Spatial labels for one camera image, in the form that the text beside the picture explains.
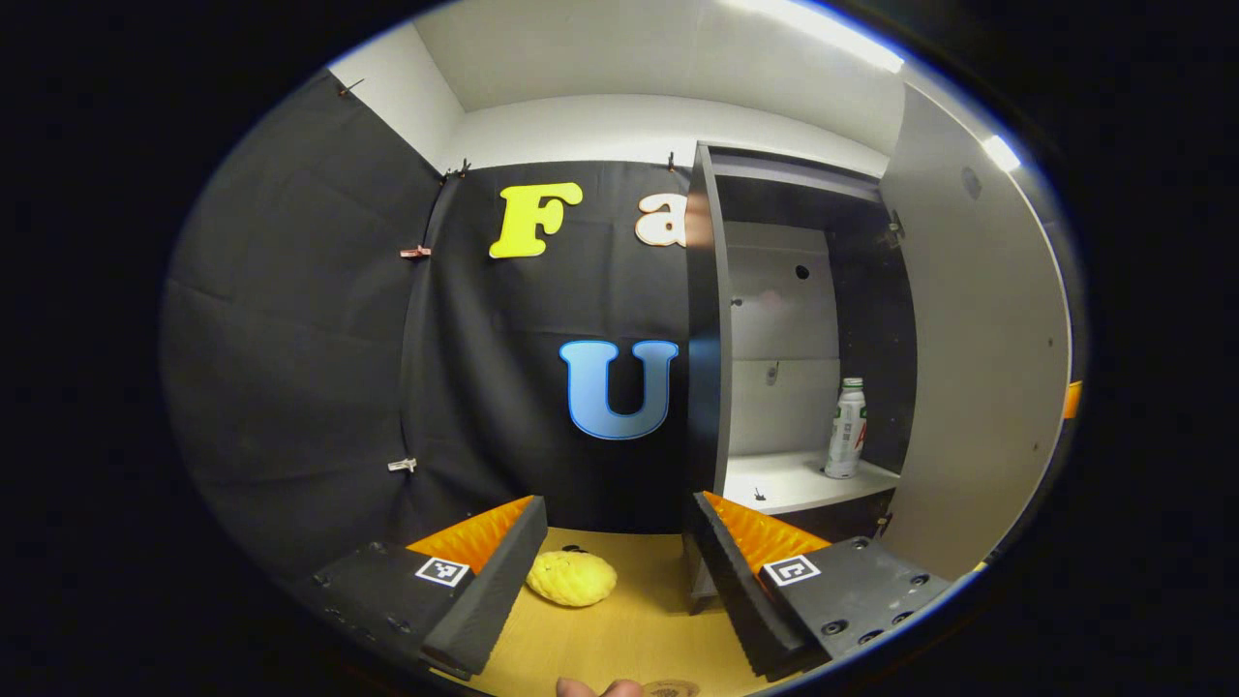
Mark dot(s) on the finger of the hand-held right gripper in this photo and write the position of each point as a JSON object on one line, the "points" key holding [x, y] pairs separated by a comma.
{"points": [[1072, 400]]}

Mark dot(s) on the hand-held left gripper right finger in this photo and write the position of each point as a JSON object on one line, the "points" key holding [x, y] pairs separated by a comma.
{"points": [[736, 590]]}

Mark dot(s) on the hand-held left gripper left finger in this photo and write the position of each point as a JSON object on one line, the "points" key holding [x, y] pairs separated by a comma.
{"points": [[494, 595]]}

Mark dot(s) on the round brown coaster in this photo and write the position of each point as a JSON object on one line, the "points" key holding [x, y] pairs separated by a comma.
{"points": [[671, 689]]}

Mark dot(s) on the white plastic bottle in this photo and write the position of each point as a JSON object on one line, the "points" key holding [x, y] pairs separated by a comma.
{"points": [[845, 440]]}

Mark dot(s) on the dark grey cabinet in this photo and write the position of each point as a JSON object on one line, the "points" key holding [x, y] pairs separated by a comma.
{"points": [[707, 387]]}

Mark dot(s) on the white cabinet shelf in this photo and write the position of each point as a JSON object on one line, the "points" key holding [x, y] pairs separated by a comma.
{"points": [[794, 479]]}

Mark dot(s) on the yellow bumpy toy fruit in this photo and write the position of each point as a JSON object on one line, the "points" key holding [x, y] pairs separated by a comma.
{"points": [[571, 579]]}

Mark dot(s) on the silver clip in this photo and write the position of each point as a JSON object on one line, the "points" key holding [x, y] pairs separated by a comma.
{"points": [[403, 466]]}

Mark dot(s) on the small ceiling light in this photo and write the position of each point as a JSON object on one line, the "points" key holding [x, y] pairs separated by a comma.
{"points": [[1002, 153]]}

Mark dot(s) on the black backdrop cloth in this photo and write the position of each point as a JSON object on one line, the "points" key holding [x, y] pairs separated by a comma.
{"points": [[290, 339]]}

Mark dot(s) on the copper clip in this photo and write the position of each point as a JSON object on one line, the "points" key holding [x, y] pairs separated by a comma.
{"points": [[415, 252]]}

